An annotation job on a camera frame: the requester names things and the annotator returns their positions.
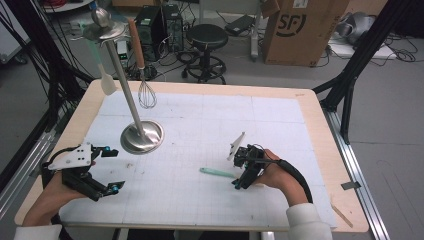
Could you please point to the black round stool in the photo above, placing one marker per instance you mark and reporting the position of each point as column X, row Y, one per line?
column 206, row 36

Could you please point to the white round table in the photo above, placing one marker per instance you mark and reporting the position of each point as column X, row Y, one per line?
column 66, row 5

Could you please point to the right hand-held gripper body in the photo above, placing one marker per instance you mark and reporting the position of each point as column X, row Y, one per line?
column 250, row 160

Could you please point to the person's left hand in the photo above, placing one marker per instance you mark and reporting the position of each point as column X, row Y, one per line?
column 58, row 191

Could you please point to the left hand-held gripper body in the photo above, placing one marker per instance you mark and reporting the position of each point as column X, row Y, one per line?
column 71, row 158

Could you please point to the person's right hand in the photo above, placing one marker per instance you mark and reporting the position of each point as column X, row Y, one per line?
column 276, row 176

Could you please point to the white cabinet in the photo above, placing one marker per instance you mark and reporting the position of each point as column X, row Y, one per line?
column 10, row 40

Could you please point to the aluminium rail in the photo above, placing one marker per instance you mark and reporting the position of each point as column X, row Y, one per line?
column 20, row 173
column 366, row 200

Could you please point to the grey bag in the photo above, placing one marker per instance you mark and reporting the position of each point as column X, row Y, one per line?
column 356, row 25

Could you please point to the black computer tower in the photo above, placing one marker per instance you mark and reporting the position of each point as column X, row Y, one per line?
column 151, row 33
column 173, row 26

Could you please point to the white device with green display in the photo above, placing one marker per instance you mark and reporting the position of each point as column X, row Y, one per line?
column 122, row 53

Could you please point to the white floor board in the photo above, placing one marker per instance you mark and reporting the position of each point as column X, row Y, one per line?
column 366, row 51

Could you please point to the metal utensil stand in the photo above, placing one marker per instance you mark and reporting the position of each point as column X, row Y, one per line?
column 128, row 96

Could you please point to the black flat device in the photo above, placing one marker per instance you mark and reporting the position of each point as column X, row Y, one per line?
column 240, row 24

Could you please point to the black tape piece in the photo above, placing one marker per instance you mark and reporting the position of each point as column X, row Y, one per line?
column 350, row 185

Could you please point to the beige tape strip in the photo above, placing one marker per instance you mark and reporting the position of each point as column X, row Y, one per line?
column 341, row 216

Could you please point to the cardboard box with black logo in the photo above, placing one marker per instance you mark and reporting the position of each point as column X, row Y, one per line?
column 300, row 43

